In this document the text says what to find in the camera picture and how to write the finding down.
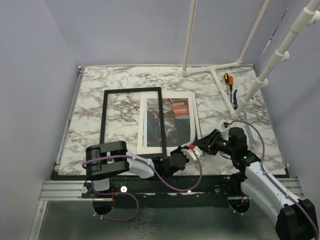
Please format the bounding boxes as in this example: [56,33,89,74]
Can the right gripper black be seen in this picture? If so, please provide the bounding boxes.
[193,128,236,156]

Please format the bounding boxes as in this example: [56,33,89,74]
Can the photo with white mat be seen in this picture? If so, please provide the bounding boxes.
[137,91,197,154]

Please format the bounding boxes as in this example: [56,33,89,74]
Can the black picture frame brown backing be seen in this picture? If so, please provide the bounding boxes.
[99,86,167,157]

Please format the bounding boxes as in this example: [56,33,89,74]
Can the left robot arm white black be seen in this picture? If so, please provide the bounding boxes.
[82,140,189,198]

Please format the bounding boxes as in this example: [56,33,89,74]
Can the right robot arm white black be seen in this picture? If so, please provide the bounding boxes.
[193,127,320,240]

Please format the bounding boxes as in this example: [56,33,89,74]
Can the silver wrench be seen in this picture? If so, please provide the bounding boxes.
[239,110,259,149]

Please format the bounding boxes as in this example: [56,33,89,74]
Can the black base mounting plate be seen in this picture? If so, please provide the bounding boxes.
[81,175,253,212]

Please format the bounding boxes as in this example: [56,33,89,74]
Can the white PVC pipe stand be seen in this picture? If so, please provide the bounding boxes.
[181,0,270,120]

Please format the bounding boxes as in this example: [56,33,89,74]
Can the white PVC jointed pole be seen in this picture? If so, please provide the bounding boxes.
[231,0,320,120]

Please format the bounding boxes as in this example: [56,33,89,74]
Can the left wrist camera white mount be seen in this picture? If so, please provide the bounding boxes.
[182,145,204,161]

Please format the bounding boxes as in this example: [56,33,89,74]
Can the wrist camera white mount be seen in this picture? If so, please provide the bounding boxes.
[221,121,233,135]
[182,145,204,161]

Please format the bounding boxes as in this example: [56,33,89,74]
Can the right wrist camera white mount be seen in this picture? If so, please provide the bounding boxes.
[221,121,233,135]

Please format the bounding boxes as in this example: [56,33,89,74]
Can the blue handle pliers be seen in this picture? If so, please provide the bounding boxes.
[233,89,238,110]

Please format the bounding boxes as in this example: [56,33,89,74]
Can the orange handle screwdriver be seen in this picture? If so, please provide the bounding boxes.
[228,75,234,95]

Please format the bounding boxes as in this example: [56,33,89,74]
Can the aluminium front extrusion rail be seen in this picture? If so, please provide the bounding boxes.
[39,178,305,201]

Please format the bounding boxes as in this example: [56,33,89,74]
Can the aluminium rail left edge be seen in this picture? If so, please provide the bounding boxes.
[54,66,86,166]

